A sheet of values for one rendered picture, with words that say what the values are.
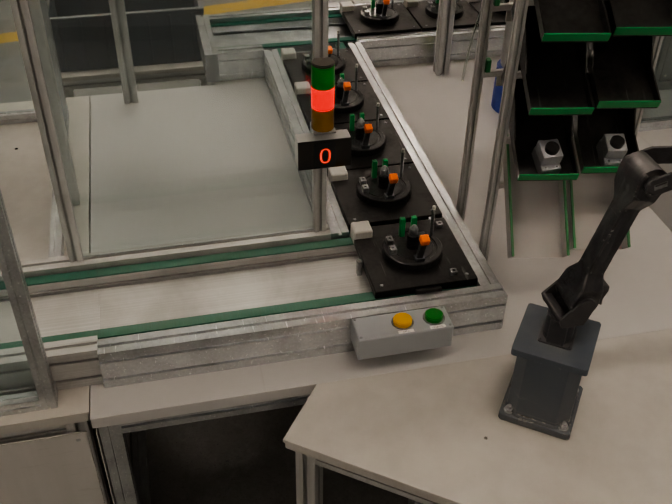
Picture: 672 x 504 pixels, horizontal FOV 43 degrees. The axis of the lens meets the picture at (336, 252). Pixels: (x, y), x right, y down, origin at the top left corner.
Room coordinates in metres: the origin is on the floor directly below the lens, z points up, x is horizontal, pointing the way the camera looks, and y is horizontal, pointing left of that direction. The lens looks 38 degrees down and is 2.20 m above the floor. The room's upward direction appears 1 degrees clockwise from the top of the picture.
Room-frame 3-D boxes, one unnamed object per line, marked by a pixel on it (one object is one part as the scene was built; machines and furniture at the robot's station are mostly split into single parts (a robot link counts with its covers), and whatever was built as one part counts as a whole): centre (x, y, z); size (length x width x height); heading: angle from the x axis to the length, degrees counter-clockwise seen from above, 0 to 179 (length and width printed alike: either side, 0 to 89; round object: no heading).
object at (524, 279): (2.00, -0.07, 0.84); 1.50 x 1.41 x 0.03; 103
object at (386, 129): (2.05, -0.06, 1.01); 0.24 x 0.24 x 0.13; 13
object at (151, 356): (1.35, 0.05, 0.91); 0.89 x 0.06 x 0.11; 103
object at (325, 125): (1.63, 0.03, 1.28); 0.05 x 0.05 x 0.05
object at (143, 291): (1.52, 0.12, 0.91); 0.84 x 0.28 x 0.10; 103
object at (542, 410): (1.20, -0.43, 0.96); 0.15 x 0.15 x 0.20; 67
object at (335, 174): (1.81, -0.12, 1.01); 0.24 x 0.24 x 0.13; 13
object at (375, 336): (1.33, -0.14, 0.93); 0.21 x 0.07 x 0.06; 103
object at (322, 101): (1.63, 0.03, 1.33); 0.05 x 0.05 x 0.05
